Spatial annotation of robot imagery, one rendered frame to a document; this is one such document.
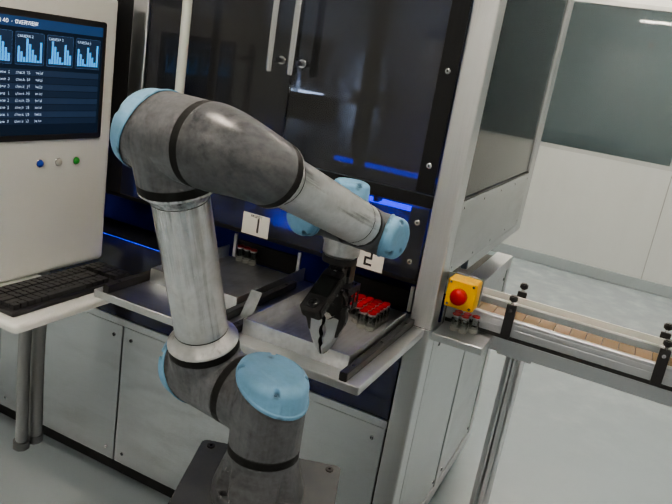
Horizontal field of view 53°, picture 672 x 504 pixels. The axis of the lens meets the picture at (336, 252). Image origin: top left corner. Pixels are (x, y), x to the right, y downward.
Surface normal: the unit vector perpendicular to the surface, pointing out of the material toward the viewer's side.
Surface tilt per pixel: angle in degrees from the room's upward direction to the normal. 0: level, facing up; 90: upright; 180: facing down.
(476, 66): 90
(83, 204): 90
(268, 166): 84
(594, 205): 90
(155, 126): 72
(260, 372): 7
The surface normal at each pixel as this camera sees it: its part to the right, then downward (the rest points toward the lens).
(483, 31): -0.43, 0.18
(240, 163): 0.31, 0.33
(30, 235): 0.88, 0.26
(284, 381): 0.26, -0.90
